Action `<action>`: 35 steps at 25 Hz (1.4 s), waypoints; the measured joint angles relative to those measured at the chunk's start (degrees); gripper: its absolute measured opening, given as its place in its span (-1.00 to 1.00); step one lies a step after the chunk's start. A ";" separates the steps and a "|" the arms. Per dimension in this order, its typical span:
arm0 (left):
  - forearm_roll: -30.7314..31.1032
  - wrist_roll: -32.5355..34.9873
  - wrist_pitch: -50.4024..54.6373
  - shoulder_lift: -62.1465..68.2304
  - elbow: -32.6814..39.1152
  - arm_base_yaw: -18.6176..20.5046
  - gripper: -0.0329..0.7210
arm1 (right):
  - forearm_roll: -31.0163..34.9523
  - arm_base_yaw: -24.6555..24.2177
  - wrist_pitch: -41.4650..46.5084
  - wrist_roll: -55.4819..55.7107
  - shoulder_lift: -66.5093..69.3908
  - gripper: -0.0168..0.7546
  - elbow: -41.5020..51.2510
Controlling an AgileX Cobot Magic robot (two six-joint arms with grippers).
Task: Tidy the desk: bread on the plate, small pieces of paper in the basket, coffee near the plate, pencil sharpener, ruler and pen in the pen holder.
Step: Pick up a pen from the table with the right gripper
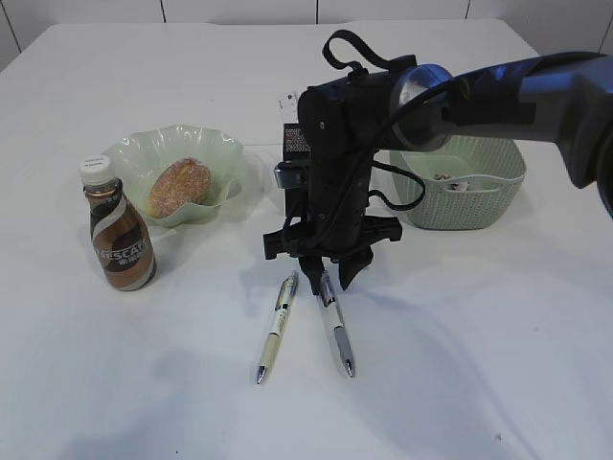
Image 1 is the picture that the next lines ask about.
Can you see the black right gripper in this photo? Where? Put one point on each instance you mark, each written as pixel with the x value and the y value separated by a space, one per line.
pixel 343 122

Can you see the grey grip pen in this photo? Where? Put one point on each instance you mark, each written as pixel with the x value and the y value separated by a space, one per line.
pixel 335 326

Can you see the pink paper ball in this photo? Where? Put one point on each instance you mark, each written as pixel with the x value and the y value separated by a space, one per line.
pixel 452 183

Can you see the sugared bread roll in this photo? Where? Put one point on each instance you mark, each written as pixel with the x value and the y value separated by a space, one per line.
pixel 185 181

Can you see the clear plastic ruler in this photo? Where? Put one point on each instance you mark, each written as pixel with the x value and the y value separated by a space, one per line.
pixel 288 107

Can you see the brown Nescafe coffee bottle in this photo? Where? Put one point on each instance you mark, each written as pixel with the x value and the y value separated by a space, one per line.
pixel 118 233

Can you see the blue grey right robot arm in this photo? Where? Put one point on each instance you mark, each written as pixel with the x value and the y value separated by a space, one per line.
pixel 564 99

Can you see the cream grip pen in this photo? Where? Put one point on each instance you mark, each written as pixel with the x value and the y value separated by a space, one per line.
pixel 276 332

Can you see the black mesh pen holder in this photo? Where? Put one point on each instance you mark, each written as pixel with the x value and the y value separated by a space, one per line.
pixel 295 146

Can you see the green woven plastic basket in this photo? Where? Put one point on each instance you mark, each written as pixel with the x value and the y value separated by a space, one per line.
pixel 495 169

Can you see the green wavy glass plate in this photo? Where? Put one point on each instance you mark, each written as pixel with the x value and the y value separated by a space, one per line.
pixel 141 158

